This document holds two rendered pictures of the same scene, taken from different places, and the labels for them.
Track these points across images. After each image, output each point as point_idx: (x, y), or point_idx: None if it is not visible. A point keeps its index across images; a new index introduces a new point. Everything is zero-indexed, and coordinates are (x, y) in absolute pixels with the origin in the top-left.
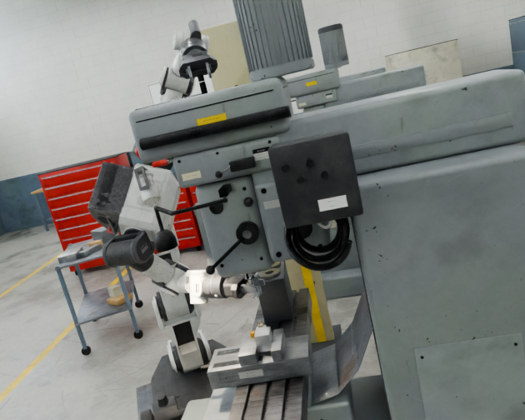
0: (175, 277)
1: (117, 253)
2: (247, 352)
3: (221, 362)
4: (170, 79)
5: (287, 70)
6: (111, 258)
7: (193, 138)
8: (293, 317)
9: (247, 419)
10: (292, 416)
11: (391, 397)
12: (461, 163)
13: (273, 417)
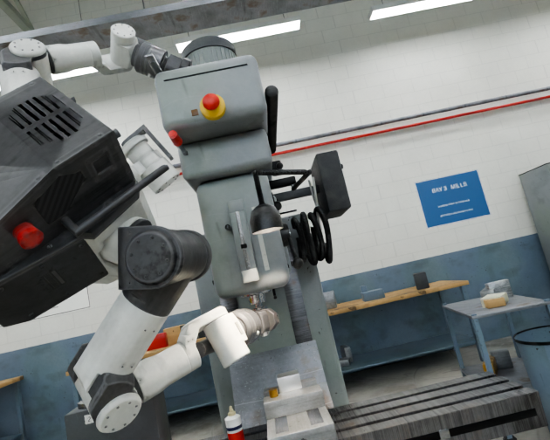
0: None
1: (192, 243)
2: (312, 388)
3: (308, 422)
4: (47, 60)
5: None
6: (187, 250)
7: (273, 121)
8: None
9: (400, 414)
10: (388, 397)
11: (346, 390)
12: None
13: (392, 403)
